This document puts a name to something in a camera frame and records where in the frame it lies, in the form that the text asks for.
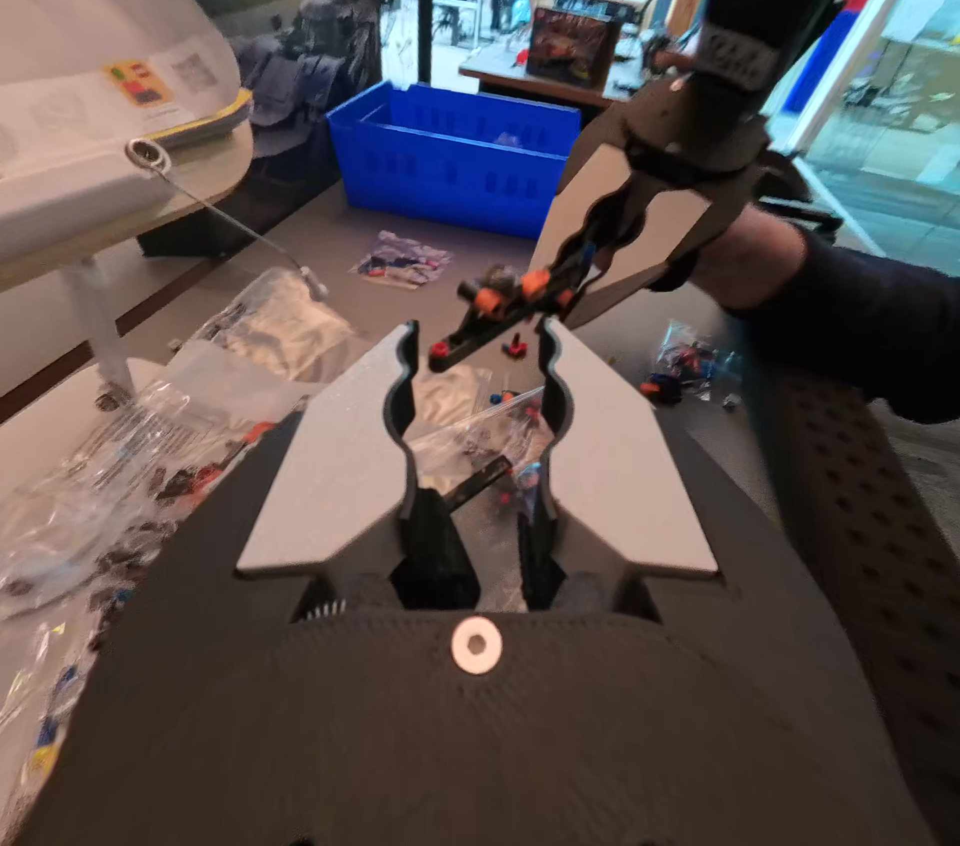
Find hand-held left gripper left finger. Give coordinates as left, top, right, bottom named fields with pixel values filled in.
left=234, top=319, right=421, bottom=580

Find brown work table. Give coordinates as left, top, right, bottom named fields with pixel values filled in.
left=457, top=39, right=646, bottom=112

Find small bag blue lego parts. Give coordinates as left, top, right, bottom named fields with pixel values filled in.
left=349, top=229, right=453, bottom=292

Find red dark lego box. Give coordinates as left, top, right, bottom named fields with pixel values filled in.
left=525, top=6, right=624, bottom=91

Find lego instruction booklet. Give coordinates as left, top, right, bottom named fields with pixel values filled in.
left=0, top=0, right=255, bottom=262

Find black perforated panel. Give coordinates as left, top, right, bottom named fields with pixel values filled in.
left=742, top=366, right=960, bottom=843

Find blue plastic bin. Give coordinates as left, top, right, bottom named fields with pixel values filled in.
left=326, top=79, right=584, bottom=241

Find person's right hand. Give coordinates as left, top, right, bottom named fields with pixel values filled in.
left=691, top=207, right=809, bottom=312

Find small bag red lego parts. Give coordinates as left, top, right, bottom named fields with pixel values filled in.
left=651, top=319, right=745, bottom=412

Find clear bag with white strip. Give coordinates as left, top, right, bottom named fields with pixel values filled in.
left=0, top=377, right=309, bottom=644

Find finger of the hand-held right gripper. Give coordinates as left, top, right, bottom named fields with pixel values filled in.
left=527, top=148, right=639, bottom=277
left=558, top=189, right=712, bottom=329

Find multicoloured lego assembly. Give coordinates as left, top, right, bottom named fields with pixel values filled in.
left=427, top=244, right=605, bottom=374

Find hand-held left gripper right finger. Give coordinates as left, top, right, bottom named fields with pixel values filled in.
left=538, top=317, right=721, bottom=577

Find dark lego set box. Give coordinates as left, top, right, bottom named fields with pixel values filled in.
left=112, top=0, right=384, bottom=259

